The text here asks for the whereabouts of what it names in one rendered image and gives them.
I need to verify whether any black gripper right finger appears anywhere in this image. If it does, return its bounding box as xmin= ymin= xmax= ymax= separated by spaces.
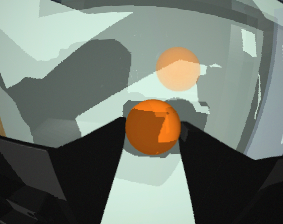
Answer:
xmin=178 ymin=120 xmax=283 ymax=224

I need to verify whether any clear low l-shaped wall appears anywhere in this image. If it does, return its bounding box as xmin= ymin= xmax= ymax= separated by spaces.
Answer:
xmin=197 ymin=0 xmax=283 ymax=160

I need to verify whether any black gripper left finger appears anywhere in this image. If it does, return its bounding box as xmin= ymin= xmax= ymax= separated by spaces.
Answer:
xmin=0 ymin=117 xmax=126 ymax=224

